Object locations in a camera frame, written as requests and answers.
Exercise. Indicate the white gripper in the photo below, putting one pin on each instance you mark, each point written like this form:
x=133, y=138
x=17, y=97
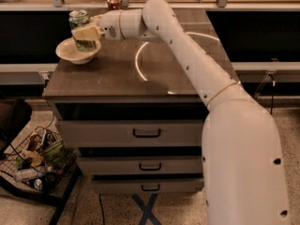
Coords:
x=109, y=25

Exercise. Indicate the green soda can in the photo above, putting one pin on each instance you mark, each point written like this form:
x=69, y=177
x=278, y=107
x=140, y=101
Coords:
x=79, y=18

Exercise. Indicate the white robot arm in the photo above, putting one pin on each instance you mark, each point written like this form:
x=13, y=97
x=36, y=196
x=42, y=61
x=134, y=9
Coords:
x=243, y=170

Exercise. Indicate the brown orange soda can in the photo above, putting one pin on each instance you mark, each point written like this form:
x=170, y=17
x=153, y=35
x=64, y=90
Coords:
x=114, y=4

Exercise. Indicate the white paper bowl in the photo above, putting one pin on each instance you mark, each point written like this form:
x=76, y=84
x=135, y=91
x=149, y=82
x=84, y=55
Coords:
x=67, y=50

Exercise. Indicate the grey drawer cabinet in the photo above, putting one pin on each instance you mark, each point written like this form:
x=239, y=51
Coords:
x=130, y=79

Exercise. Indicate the top grey drawer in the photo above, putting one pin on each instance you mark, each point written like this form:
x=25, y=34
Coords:
x=134, y=133

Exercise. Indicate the grey drawer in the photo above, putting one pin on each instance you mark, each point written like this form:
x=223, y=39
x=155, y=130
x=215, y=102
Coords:
x=189, y=185
x=139, y=165
x=134, y=133

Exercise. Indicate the green snack bag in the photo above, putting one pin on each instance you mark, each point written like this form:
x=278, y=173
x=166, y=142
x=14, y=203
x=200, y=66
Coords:
x=54, y=153

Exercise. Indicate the middle grey drawer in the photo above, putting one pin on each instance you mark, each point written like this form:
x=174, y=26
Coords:
x=139, y=165

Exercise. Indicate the bottom grey drawer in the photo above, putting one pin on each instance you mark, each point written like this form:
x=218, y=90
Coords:
x=189, y=185

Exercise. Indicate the clear plastic bottle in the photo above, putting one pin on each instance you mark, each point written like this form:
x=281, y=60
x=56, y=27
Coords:
x=28, y=174

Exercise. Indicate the black wire basket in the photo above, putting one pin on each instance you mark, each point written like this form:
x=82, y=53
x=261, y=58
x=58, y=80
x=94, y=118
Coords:
x=29, y=155

